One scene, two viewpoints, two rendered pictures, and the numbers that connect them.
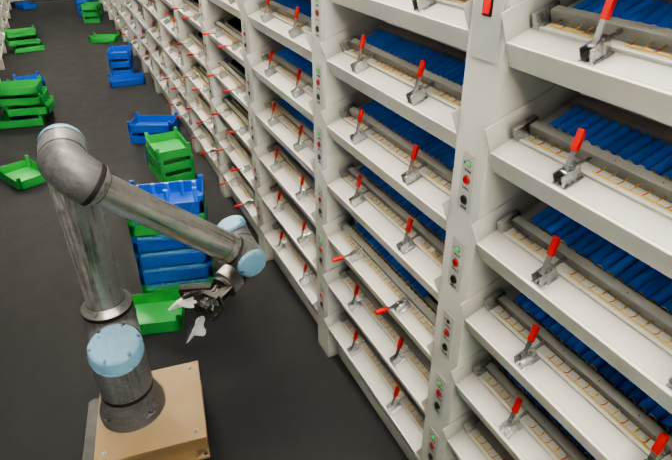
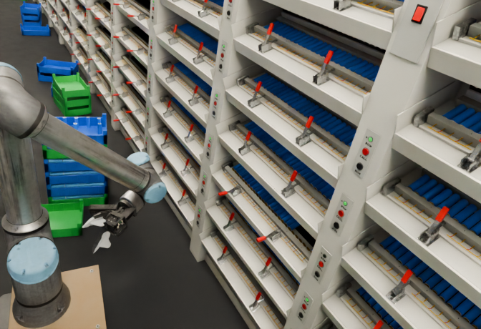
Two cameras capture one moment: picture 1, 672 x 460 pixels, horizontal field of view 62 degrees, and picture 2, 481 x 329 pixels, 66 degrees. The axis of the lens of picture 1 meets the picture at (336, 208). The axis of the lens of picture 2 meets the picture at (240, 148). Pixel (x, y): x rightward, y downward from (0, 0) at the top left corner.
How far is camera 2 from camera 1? 33 cm
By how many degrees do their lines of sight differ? 11
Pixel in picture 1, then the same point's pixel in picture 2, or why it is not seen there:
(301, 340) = (176, 247)
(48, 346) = not seen: outside the picture
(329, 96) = (230, 67)
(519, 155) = (421, 139)
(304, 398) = (180, 295)
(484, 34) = (409, 37)
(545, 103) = (437, 99)
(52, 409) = not seen: outside the picture
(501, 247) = (386, 207)
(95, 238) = (23, 164)
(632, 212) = not seen: outside the picture
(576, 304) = (458, 262)
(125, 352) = (43, 263)
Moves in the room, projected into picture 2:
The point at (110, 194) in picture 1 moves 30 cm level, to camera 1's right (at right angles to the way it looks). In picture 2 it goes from (46, 130) to (155, 140)
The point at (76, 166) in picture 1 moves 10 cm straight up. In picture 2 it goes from (17, 103) to (12, 66)
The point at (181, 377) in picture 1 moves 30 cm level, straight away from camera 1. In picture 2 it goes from (84, 279) to (74, 229)
